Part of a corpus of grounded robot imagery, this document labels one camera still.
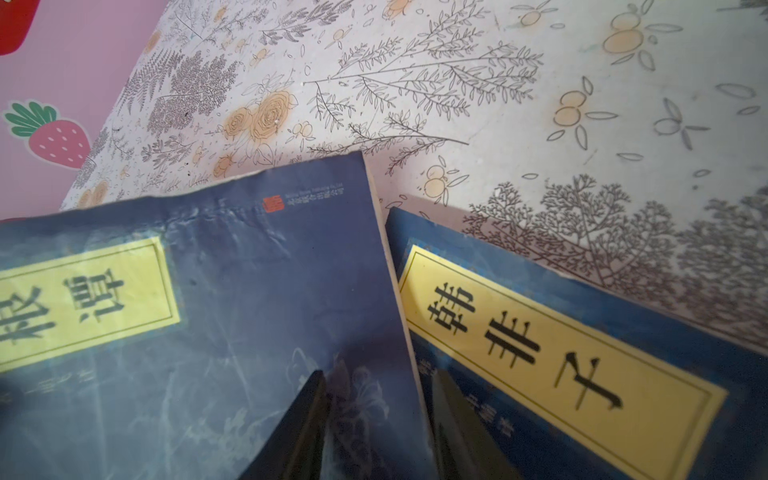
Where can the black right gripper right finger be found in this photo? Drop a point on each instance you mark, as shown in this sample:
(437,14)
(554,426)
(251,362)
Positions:
(464,448)

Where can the navy book yellow label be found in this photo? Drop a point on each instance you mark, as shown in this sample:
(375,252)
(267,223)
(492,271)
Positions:
(166,337)

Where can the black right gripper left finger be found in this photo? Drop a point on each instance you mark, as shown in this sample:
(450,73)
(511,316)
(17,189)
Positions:
(295,448)

